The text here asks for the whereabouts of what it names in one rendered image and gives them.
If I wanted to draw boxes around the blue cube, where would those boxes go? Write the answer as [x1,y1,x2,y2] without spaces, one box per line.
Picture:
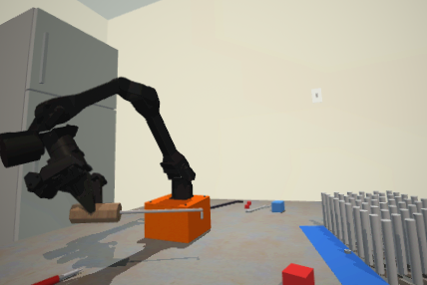
[271,200,284,212]

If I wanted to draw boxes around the blue flat strip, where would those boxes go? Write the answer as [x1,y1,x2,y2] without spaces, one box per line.
[299,225,390,285]

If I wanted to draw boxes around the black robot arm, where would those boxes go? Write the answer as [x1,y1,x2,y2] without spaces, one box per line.
[0,77,196,200]

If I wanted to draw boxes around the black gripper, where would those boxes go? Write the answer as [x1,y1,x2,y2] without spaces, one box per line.
[39,144,107,213]

